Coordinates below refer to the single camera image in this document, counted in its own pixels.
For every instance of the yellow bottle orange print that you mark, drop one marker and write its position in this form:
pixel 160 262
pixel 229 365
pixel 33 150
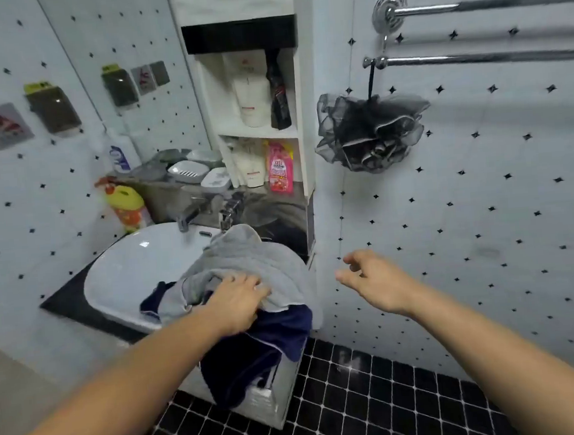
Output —
pixel 128 207

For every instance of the white soap dish grey tray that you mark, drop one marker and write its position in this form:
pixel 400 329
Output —
pixel 187 170

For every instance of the white vanity cabinet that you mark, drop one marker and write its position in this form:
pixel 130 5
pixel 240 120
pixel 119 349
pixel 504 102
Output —
pixel 281 393

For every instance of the pink refill pouch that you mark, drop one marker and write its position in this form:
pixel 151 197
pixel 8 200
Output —
pixel 279 168

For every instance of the person's left forearm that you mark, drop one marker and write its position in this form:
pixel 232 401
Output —
pixel 113 402

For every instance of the navy blue towel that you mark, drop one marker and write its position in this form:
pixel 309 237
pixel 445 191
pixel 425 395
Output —
pixel 258 351

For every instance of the chrome faucet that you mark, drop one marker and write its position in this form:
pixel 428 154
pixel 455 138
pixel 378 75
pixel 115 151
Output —
pixel 231 209

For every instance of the white shelf cabinet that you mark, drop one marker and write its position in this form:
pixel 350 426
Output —
pixel 309 124

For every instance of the black counter top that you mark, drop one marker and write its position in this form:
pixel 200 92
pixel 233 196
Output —
pixel 70 301

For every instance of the small white tube bottle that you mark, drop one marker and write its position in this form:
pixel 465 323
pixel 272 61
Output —
pixel 249 163

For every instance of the person's left hand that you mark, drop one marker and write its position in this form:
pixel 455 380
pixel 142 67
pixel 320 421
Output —
pixel 236 300

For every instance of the dark refill pouch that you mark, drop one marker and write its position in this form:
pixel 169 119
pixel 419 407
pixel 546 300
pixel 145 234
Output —
pixel 279 96

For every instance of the grey towel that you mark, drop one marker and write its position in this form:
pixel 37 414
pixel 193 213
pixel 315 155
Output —
pixel 271 265

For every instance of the black mesh bath sponge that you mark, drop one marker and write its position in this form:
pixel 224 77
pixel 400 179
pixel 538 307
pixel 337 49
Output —
pixel 372 129

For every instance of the white soap box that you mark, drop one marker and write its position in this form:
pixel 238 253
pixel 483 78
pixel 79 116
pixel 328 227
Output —
pixel 216 179

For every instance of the person's left fingers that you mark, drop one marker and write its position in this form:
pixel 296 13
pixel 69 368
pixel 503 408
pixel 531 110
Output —
pixel 252 284

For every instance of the person's right forearm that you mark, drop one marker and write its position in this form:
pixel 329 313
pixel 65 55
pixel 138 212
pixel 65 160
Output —
pixel 522 369

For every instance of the person's right hand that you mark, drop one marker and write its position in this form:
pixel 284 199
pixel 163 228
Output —
pixel 384 281

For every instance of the large white tube bottle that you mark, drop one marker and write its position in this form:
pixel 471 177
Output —
pixel 251 93

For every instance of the white bottle blue label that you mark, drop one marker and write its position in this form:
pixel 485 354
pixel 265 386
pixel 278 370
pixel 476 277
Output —
pixel 121 153

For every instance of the chrome towel bar with mount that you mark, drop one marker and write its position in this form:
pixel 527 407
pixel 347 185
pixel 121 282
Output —
pixel 473 5

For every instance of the fish print wall sticker hook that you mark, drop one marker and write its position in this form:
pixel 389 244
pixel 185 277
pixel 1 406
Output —
pixel 2 127

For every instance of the white sink basin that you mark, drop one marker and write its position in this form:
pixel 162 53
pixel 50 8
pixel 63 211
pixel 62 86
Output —
pixel 142 271

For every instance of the wall mirror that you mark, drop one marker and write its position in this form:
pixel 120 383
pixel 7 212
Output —
pixel 119 39

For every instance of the person's right fingers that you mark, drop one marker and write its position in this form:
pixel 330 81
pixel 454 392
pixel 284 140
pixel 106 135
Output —
pixel 354 269

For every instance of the thin chrome towel bar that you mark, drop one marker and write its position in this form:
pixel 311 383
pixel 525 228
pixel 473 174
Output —
pixel 477 56

